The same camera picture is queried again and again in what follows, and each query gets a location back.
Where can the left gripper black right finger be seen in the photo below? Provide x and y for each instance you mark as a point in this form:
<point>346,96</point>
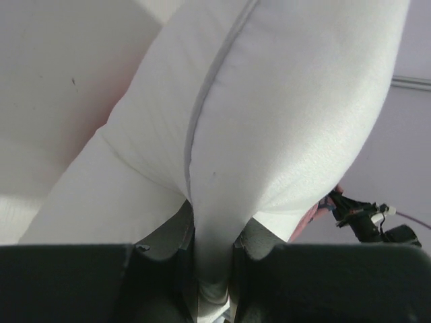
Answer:
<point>277,282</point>

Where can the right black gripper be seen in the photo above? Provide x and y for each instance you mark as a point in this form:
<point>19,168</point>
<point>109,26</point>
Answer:
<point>358,215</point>

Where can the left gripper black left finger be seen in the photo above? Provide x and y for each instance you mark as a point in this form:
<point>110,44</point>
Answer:
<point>150,281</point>

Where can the pink red patterned pillowcase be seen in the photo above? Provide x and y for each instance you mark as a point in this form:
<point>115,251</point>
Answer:
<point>324,206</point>

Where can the white pillow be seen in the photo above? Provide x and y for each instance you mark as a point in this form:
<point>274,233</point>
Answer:
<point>243,108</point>

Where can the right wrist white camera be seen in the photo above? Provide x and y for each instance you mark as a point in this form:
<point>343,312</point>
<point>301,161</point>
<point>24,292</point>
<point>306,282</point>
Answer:
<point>383,211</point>

